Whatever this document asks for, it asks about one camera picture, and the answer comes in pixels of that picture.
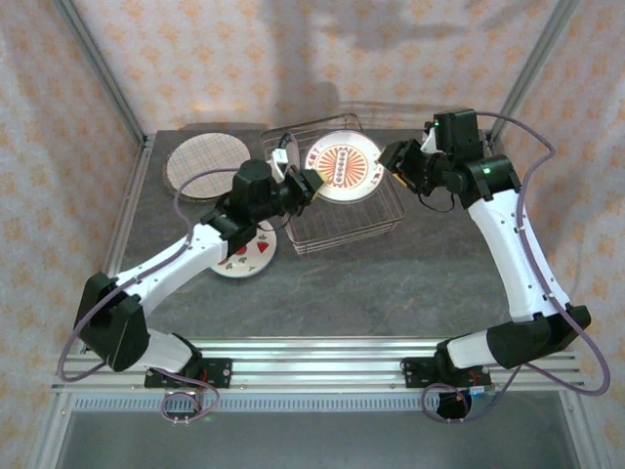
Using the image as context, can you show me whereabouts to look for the aluminium frame post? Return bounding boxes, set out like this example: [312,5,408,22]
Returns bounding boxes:
[487,0,582,144]
[52,0,148,148]

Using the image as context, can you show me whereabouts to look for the aluminium mounting rail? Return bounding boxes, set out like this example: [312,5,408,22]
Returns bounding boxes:
[51,335,587,393]

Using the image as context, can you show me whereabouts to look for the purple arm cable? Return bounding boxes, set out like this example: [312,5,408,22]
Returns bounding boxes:
[57,164,245,425]
[420,110,611,425]

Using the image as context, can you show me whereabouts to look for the grey metal panel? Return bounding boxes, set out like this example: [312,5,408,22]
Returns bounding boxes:
[51,409,580,469]

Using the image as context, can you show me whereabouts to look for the wire dish rack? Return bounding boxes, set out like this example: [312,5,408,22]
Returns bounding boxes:
[259,112,408,258]

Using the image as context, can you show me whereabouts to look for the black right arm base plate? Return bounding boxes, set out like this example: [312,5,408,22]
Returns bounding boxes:
[399,358,492,391]

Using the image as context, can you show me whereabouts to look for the white fruit print plate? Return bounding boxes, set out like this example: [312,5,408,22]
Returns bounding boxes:
[209,219,278,280]

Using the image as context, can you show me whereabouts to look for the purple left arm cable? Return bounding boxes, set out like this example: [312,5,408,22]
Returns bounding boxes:
[57,164,245,425]

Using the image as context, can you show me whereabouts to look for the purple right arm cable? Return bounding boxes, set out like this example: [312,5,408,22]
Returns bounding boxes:
[420,110,611,425]

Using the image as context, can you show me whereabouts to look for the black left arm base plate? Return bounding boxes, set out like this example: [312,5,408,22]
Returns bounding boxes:
[144,358,233,391]

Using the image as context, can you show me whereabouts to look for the white plaid line plate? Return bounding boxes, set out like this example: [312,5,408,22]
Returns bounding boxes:
[166,132,251,198]

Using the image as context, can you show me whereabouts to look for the grey slotted cable duct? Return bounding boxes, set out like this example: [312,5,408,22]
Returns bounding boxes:
[71,394,570,412]

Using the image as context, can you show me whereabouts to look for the orange patterned fabric backdrop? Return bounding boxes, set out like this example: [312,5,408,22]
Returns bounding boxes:
[0,0,625,469]

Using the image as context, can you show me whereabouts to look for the thin black right gripper wire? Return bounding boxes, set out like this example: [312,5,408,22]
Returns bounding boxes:
[418,189,459,215]

